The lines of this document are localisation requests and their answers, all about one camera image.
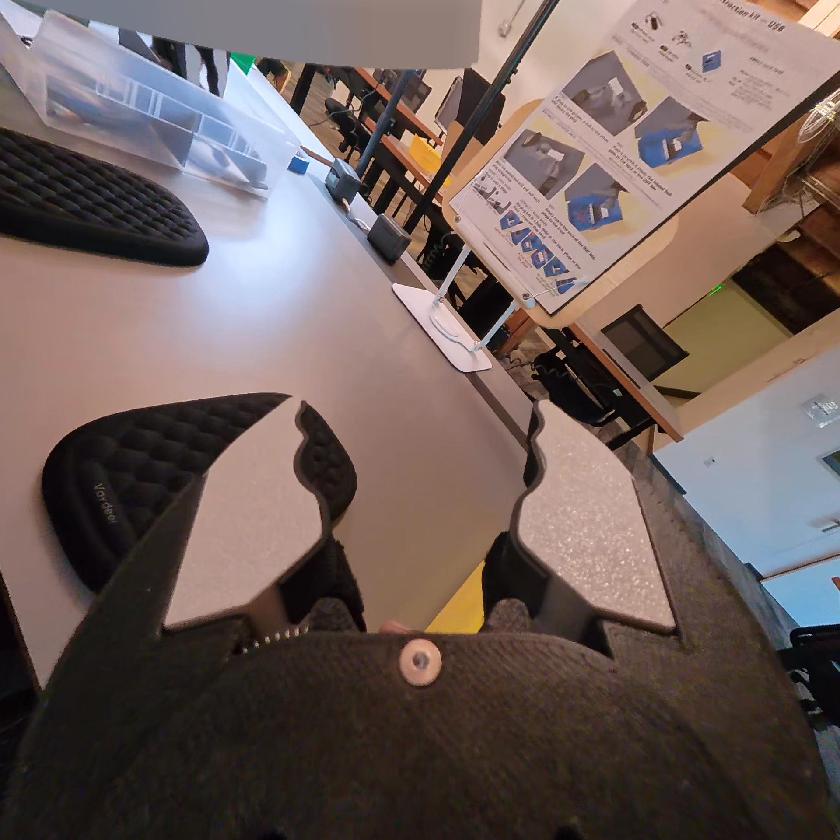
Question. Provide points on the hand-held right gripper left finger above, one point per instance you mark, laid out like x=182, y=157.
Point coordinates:
x=256, y=512

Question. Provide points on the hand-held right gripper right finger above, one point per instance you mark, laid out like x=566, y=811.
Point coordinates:
x=590, y=525

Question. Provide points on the yellow plastic bin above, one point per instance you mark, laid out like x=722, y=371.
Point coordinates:
x=463, y=600

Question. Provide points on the clear plastic tray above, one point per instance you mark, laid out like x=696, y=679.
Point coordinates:
x=131, y=98

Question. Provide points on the black quilted pad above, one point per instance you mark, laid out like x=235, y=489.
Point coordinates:
x=85, y=197
x=144, y=472

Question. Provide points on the black office chair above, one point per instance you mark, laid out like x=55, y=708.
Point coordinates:
x=571, y=387

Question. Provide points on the wooden office desk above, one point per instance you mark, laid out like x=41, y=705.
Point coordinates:
x=630, y=387

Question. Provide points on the wooden display board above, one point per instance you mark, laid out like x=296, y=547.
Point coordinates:
x=643, y=262

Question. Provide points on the black power adapter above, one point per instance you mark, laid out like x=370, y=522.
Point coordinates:
x=388, y=237
x=342, y=178

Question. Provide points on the printed instruction sheet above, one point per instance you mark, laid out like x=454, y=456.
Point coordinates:
x=656, y=144

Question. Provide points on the small yellow bin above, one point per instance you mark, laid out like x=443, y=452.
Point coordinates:
x=426, y=157

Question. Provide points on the green plastic bin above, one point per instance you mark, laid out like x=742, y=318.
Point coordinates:
x=243, y=61

